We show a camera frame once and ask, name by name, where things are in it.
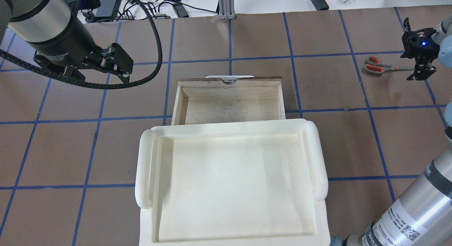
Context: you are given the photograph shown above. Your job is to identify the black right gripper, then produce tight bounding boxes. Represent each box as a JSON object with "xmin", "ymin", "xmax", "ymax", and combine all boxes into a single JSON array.
[{"xmin": 400, "ymin": 17, "xmax": 440, "ymax": 81}]

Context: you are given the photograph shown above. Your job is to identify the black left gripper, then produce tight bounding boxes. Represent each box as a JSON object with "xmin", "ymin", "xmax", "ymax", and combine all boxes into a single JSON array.
[{"xmin": 29, "ymin": 16, "xmax": 133, "ymax": 84}]

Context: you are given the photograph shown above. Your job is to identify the grey orange scissors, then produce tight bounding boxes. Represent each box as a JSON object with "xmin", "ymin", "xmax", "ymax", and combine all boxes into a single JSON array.
[{"xmin": 363, "ymin": 56, "xmax": 415, "ymax": 75}]

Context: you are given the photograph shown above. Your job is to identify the wooden drawer with white handle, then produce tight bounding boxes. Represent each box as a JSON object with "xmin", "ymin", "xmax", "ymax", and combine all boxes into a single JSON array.
[{"xmin": 171, "ymin": 76, "xmax": 286, "ymax": 125}]

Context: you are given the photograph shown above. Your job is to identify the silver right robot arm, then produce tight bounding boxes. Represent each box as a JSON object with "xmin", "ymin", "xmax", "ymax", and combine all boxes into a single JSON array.
[{"xmin": 343, "ymin": 16, "xmax": 452, "ymax": 246}]

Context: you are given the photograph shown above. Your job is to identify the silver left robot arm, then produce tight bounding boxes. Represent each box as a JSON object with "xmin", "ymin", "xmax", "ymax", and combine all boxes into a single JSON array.
[{"xmin": 7, "ymin": 0, "xmax": 133, "ymax": 84}]

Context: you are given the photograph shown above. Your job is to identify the black power brick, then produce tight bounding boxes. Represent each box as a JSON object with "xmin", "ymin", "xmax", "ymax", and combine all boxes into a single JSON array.
[{"xmin": 95, "ymin": 0, "xmax": 121, "ymax": 21}]

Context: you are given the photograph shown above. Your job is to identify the black power adapter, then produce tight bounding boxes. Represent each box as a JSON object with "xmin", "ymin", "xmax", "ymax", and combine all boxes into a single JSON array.
[{"xmin": 310, "ymin": 0, "xmax": 329, "ymax": 11}]

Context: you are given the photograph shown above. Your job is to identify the white plastic tray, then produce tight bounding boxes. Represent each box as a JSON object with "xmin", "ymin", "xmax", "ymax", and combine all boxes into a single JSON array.
[{"xmin": 135, "ymin": 119, "xmax": 330, "ymax": 246}]

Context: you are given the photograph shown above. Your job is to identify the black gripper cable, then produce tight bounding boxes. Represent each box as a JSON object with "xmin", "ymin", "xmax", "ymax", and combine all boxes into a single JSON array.
[{"xmin": 0, "ymin": 0, "xmax": 163, "ymax": 90}]

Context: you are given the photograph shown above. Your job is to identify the aluminium frame post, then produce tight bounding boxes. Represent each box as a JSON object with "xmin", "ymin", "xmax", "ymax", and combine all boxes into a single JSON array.
[{"xmin": 218, "ymin": 0, "xmax": 236, "ymax": 19}]

